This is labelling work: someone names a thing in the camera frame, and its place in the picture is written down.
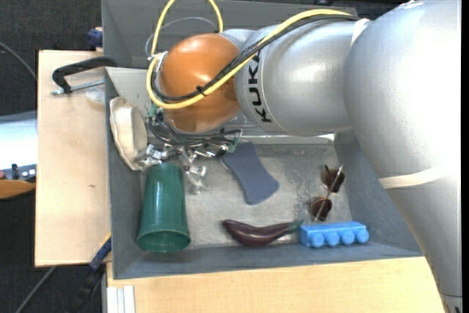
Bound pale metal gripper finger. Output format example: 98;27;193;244
182;152;209;195
137;144;171;169

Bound blue toy brick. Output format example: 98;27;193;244
299;221;370;249

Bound white cloth pouch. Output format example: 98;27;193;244
108;95;149;172

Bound green plastic cup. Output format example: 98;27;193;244
136;161;192;254

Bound purple toy eggplant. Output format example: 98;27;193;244
221;218;305;248

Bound grey metal bin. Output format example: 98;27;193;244
100;0;423;280

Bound brown sunglasses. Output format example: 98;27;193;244
306;163;347;222

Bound pale wood flat board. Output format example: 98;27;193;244
34;49;113;268

